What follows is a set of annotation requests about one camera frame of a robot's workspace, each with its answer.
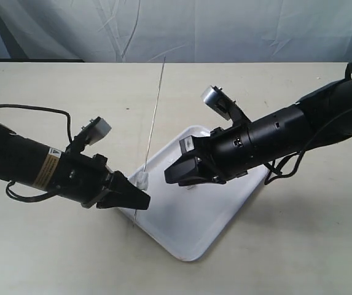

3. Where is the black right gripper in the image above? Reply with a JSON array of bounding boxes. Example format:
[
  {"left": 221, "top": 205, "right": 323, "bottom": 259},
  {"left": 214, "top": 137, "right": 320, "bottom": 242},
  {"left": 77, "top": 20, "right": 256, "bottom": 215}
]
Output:
[{"left": 164, "top": 127, "right": 256, "bottom": 186}]

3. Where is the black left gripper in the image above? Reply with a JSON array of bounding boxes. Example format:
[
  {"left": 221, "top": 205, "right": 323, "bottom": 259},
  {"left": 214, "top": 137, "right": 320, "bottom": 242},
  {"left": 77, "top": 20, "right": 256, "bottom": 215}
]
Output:
[{"left": 55, "top": 153, "right": 150, "bottom": 210}]

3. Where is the thin metal skewer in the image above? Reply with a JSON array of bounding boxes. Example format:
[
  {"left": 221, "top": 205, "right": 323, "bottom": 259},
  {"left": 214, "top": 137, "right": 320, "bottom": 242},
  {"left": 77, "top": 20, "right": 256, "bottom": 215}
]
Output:
[{"left": 131, "top": 56, "right": 166, "bottom": 227}]

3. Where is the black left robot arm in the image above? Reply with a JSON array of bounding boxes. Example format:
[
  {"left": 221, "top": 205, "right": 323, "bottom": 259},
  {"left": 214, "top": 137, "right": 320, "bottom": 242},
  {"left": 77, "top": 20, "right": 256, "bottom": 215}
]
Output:
[{"left": 0, "top": 117, "right": 151, "bottom": 210}]

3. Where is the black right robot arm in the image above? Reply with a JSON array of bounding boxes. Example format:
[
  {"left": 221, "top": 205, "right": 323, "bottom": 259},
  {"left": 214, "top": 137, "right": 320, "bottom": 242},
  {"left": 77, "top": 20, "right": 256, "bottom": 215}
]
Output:
[{"left": 164, "top": 63, "right": 352, "bottom": 186}]

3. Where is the white plastic tray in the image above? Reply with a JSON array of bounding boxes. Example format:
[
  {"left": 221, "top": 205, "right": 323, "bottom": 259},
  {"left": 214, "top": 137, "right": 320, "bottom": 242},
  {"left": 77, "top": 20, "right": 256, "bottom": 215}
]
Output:
[{"left": 121, "top": 125, "right": 268, "bottom": 262}]

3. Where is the white backdrop curtain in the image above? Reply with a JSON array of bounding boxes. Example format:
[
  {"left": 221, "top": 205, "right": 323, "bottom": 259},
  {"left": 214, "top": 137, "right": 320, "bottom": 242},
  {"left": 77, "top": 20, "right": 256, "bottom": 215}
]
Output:
[{"left": 0, "top": 1, "right": 352, "bottom": 63}]

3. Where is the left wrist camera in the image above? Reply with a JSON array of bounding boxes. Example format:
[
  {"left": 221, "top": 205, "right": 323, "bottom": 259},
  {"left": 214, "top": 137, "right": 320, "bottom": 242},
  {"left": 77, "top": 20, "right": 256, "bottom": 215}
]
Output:
[{"left": 65, "top": 117, "right": 112, "bottom": 154}]

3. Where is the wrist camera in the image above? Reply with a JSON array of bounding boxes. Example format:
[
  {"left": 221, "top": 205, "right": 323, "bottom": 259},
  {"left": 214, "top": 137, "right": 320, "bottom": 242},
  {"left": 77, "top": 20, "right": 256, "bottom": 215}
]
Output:
[
  {"left": 65, "top": 117, "right": 112, "bottom": 154},
  {"left": 201, "top": 85, "right": 251, "bottom": 125}
]

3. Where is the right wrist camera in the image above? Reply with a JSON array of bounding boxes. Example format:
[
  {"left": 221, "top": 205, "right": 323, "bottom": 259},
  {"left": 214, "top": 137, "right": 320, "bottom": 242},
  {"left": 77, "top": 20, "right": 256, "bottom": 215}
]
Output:
[{"left": 201, "top": 85, "right": 251, "bottom": 125}]

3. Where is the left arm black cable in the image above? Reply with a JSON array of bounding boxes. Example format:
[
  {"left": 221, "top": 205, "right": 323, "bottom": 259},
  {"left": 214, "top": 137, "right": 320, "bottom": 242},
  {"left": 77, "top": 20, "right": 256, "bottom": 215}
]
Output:
[{"left": 0, "top": 104, "right": 75, "bottom": 203}]

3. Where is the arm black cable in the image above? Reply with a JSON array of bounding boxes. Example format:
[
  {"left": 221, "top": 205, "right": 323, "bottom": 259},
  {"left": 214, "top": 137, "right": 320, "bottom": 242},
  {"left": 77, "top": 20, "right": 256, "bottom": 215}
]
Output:
[
  {"left": 263, "top": 63, "right": 352, "bottom": 185},
  {"left": 0, "top": 104, "right": 75, "bottom": 203}
]

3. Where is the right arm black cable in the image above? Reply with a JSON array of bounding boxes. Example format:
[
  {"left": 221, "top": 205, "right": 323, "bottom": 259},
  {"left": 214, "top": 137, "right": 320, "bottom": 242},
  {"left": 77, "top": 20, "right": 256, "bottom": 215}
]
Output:
[{"left": 263, "top": 63, "right": 352, "bottom": 185}]

